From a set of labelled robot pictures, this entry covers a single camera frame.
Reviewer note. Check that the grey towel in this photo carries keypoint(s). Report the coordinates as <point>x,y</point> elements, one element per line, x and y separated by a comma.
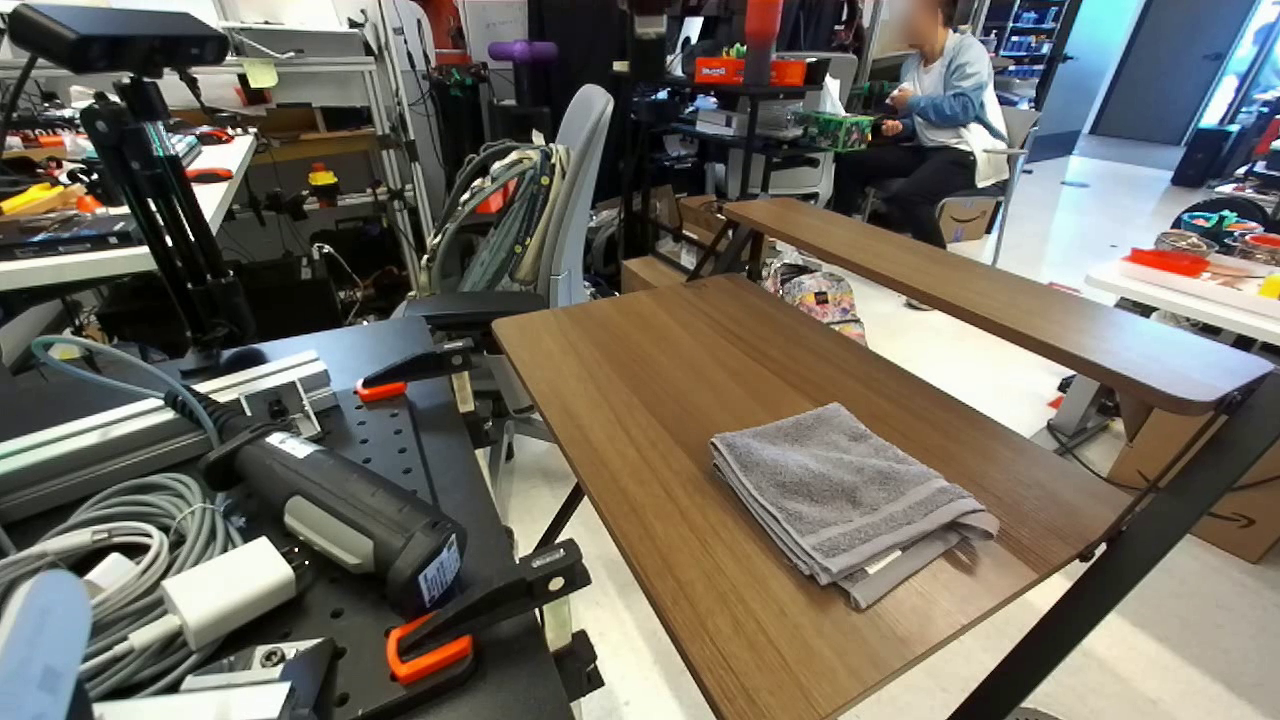
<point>835,484</point>

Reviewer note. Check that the black metal table leg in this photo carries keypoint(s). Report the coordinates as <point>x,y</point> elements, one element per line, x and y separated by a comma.
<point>1132,563</point>

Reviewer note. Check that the patterned fabric bag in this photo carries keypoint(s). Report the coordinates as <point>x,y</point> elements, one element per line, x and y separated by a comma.
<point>826,296</point>

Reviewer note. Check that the aluminium extrusion rail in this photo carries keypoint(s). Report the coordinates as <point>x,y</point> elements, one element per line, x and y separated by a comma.
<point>122,425</point>

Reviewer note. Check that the black bar clamp orange tip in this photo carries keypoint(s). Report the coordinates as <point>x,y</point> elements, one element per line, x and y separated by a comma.
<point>423,360</point>

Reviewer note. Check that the green box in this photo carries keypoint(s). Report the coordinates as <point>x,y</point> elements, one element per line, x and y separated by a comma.
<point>837,129</point>

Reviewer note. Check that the grey office chair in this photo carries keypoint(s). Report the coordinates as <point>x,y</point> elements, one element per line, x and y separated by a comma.
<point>580,201</point>

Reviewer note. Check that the cardboard box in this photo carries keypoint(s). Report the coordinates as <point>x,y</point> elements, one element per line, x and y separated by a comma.
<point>1255,512</point>

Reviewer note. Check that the black camera box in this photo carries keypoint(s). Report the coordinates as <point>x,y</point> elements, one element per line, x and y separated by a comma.
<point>112,33</point>

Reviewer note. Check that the red flat tray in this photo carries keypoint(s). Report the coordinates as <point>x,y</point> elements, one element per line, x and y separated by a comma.
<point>1170,260</point>

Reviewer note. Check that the white side table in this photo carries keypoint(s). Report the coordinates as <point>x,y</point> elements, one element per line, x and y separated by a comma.
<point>1187,296</point>

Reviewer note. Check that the long wooden shelf board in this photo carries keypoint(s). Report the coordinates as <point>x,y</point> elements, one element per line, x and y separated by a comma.
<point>1015,310</point>

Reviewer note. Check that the white power adapter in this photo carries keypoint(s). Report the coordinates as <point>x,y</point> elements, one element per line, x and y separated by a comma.
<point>235,591</point>

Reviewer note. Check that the white workbench with clutter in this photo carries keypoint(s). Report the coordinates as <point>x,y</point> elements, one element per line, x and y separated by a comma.
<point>54,260</point>

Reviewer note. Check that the yellow tool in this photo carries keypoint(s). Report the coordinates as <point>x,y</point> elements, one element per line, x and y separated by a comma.
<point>43,201</point>

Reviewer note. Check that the pale blue rounded robot cover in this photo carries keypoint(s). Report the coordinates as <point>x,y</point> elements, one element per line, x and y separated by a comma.
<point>36,652</point>

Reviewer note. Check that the black grey handheld tool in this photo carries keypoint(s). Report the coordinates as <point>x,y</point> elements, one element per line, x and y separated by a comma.
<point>352,523</point>

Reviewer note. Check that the seated person in blue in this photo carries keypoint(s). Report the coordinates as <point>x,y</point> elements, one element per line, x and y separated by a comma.
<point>954,114</point>

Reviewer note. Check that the orange storage box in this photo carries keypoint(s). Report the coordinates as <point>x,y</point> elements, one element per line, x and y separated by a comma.
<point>726,73</point>

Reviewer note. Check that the black camera stand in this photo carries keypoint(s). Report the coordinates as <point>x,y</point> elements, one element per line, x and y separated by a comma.
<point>164,212</point>

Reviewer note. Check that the purple cushion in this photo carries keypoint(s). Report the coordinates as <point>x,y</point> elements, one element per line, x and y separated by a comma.
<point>522,49</point>

